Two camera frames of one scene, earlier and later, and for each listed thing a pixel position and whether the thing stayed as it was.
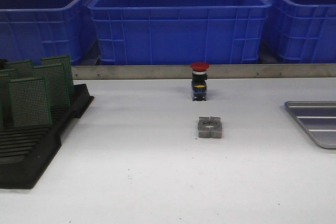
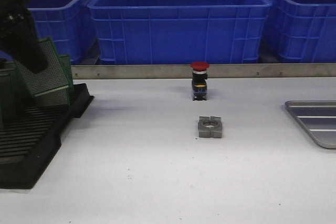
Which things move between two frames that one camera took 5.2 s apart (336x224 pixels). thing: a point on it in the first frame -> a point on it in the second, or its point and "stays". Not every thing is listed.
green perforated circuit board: (6, 100) stays
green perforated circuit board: (56, 83) -> (60, 97)
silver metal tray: (318, 118) stays
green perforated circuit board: (30, 102) -> (52, 78)
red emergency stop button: (199, 76) stays
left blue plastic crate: (38, 20) stays
